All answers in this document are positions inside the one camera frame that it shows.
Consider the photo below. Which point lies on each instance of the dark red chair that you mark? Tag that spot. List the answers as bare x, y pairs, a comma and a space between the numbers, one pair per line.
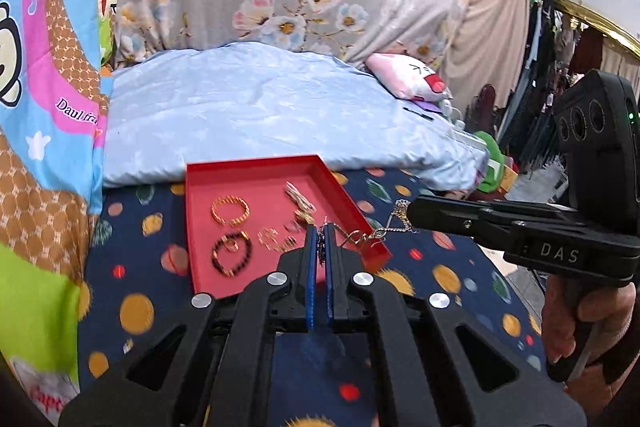
483, 108

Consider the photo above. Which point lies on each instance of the colourful monkey print blanket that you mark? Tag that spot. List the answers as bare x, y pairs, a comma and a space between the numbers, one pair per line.
55, 89

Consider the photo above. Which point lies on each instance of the red jewelry tray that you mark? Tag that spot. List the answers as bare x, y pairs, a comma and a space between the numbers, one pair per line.
239, 219

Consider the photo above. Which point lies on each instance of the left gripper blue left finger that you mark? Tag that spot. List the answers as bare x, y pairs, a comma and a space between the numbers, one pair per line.
310, 264

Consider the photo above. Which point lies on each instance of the beige hanging curtain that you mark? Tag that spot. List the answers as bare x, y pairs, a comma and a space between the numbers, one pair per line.
488, 48

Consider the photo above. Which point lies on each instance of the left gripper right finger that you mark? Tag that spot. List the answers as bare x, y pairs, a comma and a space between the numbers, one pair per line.
329, 243

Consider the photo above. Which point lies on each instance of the navy planet print bedsheet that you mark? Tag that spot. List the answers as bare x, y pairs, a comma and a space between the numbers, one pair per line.
422, 319

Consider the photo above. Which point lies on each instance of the green bag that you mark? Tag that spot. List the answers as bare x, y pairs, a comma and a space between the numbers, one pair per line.
495, 165

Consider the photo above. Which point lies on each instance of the light blue quilt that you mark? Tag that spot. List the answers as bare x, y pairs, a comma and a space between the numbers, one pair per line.
247, 100

